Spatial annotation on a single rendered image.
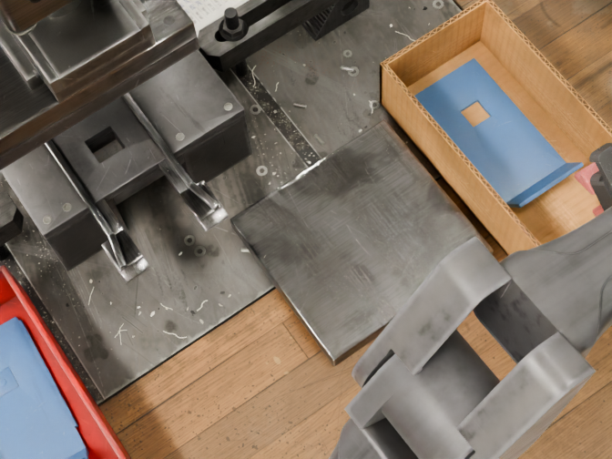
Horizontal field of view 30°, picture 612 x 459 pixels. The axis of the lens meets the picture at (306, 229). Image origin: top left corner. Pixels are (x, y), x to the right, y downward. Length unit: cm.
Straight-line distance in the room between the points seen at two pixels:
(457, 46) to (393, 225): 19
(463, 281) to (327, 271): 42
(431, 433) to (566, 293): 10
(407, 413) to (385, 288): 37
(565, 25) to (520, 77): 8
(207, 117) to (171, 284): 15
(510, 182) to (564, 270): 44
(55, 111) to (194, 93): 19
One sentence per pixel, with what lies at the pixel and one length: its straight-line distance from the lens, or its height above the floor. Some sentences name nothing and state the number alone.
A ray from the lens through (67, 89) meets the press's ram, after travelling 81.
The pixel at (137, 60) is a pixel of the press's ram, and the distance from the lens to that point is 84.
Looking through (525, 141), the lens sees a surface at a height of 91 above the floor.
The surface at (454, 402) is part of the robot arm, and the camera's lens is 61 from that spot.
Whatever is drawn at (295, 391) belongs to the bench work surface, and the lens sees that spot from 98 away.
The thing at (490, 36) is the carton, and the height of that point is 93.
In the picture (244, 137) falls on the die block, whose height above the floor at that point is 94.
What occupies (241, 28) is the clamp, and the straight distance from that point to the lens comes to 103.
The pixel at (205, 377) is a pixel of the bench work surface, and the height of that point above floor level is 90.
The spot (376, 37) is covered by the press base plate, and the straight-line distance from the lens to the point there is 112.
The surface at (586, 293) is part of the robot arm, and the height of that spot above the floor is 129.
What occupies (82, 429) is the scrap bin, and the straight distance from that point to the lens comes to 99.
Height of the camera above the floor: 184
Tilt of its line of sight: 67 degrees down
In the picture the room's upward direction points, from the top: 8 degrees counter-clockwise
